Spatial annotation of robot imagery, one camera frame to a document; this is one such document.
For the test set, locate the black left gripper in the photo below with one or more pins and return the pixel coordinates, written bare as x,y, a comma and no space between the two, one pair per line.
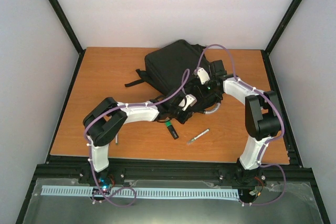
188,116

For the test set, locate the black student backpack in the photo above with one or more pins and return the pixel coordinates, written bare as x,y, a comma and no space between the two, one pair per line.
164,69

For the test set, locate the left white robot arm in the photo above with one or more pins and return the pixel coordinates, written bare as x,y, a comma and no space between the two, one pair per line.
103,124

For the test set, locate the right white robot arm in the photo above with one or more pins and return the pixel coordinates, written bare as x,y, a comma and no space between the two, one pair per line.
263,119

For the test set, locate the green highlighter marker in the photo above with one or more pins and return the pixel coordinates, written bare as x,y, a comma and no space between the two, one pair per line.
172,130

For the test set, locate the silver craft knife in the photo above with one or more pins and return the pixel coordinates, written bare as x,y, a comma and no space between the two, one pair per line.
197,136

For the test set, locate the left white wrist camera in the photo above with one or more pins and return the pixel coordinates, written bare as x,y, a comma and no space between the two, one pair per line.
188,101

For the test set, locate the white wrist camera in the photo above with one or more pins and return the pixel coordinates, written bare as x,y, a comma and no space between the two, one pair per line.
188,101
202,74

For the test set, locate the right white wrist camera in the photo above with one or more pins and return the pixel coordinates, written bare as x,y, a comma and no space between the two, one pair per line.
202,74

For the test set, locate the light blue cable duct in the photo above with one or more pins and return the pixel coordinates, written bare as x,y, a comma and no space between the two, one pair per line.
142,193

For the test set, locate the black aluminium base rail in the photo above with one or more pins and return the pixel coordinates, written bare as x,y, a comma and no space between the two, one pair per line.
123,170

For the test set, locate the right black frame post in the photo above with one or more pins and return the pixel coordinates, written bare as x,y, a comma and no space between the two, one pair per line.
291,10

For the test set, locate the black frame post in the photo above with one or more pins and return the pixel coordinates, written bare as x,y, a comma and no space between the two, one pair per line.
291,10
66,25

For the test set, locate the left black frame post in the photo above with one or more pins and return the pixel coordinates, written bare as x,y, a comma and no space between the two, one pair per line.
66,25

